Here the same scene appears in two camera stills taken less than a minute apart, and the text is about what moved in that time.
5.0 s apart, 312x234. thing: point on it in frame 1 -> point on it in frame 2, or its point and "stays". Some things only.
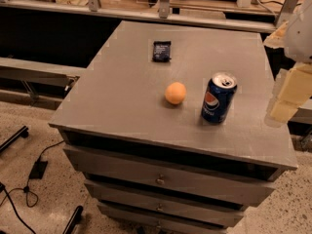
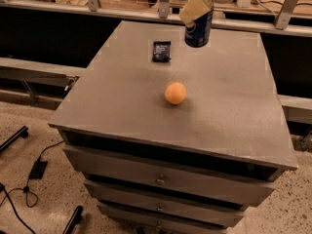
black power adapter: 38,170 stays
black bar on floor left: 23,133 stays
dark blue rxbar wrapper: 161,51 stays
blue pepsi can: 219,97 -> 198,31
